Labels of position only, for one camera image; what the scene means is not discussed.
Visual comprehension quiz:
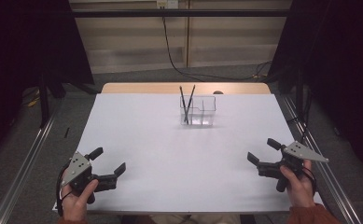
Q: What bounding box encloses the aluminium rail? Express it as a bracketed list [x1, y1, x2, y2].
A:
[276, 92, 362, 224]
[0, 99, 65, 224]

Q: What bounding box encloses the black curtain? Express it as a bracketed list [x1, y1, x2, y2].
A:
[267, 0, 363, 169]
[0, 0, 94, 162]

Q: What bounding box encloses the person's right hand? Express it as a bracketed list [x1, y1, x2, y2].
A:
[279, 159, 317, 209]

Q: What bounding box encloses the white wall socket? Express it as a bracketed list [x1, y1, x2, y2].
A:
[156, 0, 179, 9]

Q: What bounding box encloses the clear acrylic organizer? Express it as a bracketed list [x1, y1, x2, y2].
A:
[179, 95, 217, 127]

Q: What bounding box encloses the person's left hand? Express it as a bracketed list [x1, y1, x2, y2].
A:
[60, 179, 100, 222]

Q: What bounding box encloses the black power cable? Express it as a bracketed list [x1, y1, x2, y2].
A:
[161, 7, 273, 81]

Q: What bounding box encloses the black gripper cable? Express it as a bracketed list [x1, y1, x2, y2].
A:
[301, 166, 317, 194]
[55, 161, 73, 217]

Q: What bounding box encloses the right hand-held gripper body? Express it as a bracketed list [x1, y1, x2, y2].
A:
[257, 140, 330, 193]

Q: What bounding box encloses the white table cover sheet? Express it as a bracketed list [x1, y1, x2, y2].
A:
[52, 92, 325, 214]

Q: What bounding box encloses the black stand post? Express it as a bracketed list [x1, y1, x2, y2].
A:
[38, 71, 51, 127]

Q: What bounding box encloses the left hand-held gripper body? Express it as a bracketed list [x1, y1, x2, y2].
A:
[60, 151, 119, 205]

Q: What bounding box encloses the black makeup brush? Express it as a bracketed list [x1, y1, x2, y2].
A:
[178, 86, 190, 125]
[183, 84, 197, 124]

